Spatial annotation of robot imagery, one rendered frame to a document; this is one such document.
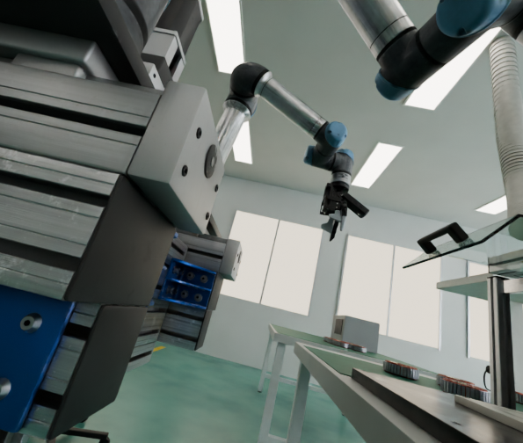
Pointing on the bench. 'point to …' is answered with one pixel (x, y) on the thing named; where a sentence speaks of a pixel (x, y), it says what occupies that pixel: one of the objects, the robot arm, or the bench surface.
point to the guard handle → (441, 236)
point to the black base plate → (439, 412)
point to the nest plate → (519, 421)
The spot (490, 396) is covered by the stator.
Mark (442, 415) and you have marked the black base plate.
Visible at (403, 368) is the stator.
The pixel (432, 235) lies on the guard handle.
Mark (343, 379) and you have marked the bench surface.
